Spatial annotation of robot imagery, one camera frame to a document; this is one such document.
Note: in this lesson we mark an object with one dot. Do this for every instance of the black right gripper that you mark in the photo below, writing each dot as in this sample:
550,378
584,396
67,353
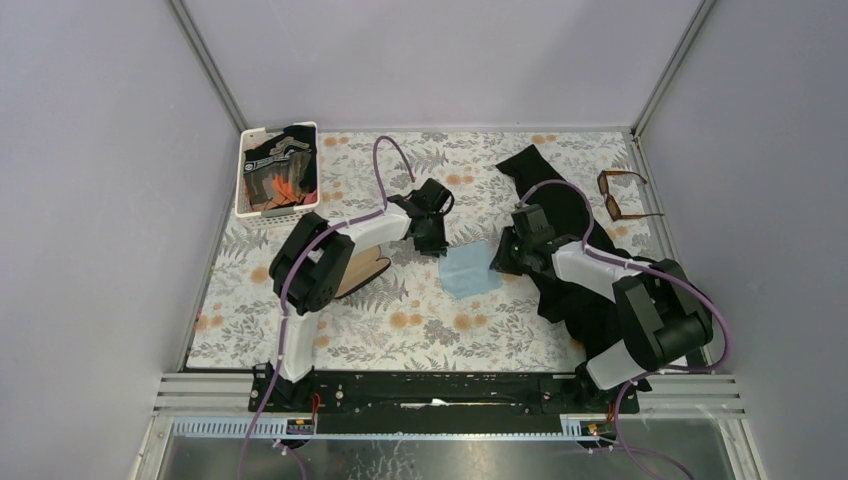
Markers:
501,261

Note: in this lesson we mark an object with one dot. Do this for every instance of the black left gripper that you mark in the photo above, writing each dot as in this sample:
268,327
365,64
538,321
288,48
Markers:
437,244

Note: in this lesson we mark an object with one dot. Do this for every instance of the light blue cleaning cloth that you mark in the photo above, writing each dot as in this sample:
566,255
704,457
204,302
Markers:
465,271

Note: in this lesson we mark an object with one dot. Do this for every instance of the black glasses case tan lining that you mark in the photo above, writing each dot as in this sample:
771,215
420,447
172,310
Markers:
362,268

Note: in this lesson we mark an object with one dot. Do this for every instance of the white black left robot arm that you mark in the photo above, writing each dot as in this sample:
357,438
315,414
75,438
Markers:
322,260

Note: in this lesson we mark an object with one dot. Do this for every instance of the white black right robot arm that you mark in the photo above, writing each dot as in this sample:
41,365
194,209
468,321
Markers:
632,316

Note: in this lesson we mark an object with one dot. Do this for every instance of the floral patterned table mat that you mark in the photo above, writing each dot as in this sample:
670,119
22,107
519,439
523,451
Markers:
404,320

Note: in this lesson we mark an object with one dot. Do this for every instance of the black cloth garment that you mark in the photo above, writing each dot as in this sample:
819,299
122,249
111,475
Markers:
566,207

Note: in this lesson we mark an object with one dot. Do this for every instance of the black orange clothes in basket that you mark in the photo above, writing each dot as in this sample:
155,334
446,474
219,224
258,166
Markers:
280,167

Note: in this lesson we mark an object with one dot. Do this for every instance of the white perforated plastic basket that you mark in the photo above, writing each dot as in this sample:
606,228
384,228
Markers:
271,218

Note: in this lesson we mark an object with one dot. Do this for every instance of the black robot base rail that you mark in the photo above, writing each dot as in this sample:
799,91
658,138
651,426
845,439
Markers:
406,402

